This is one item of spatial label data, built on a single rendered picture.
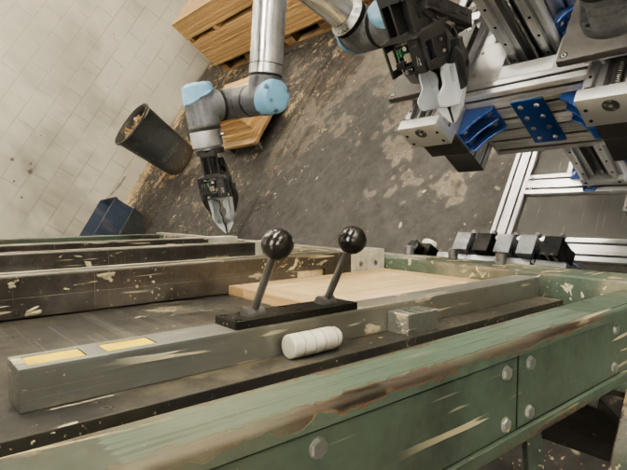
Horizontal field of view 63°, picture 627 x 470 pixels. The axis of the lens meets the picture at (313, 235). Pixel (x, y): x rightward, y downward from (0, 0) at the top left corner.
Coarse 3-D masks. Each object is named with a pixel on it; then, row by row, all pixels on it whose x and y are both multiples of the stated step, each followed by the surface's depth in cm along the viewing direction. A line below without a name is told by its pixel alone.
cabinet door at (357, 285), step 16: (352, 272) 128; (368, 272) 129; (384, 272) 129; (400, 272) 129; (416, 272) 129; (240, 288) 103; (256, 288) 103; (272, 288) 103; (288, 288) 105; (304, 288) 105; (320, 288) 105; (336, 288) 105; (352, 288) 105; (368, 288) 105; (384, 288) 105; (400, 288) 105; (416, 288) 105; (272, 304) 95; (288, 304) 91
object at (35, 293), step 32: (256, 256) 116; (288, 256) 117; (320, 256) 123; (352, 256) 130; (0, 288) 80; (32, 288) 83; (64, 288) 86; (96, 288) 90; (128, 288) 93; (160, 288) 97; (192, 288) 102; (224, 288) 106; (0, 320) 80
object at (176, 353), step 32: (448, 288) 90; (480, 288) 92; (512, 288) 99; (320, 320) 67; (352, 320) 71; (384, 320) 75; (96, 352) 50; (128, 352) 51; (160, 352) 53; (192, 352) 55; (224, 352) 58; (256, 352) 61; (32, 384) 45; (64, 384) 47; (96, 384) 49; (128, 384) 51
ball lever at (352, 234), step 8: (344, 232) 65; (352, 232) 65; (360, 232) 65; (344, 240) 65; (352, 240) 65; (360, 240) 65; (344, 248) 65; (352, 248) 65; (360, 248) 65; (344, 256) 67; (344, 264) 68; (336, 272) 68; (336, 280) 69; (328, 288) 70; (320, 296) 70; (328, 296) 70; (320, 304) 70
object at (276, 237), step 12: (276, 228) 58; (264, 240) 58; (276, 240) 57; (288, 240) 58; (264, 252) 58; (276, 252) 57; (288, 252) 58; (264, 276) 60; (264, 288) 61; (240, 312) 63; (252, 312) 62; (264, 312) 63
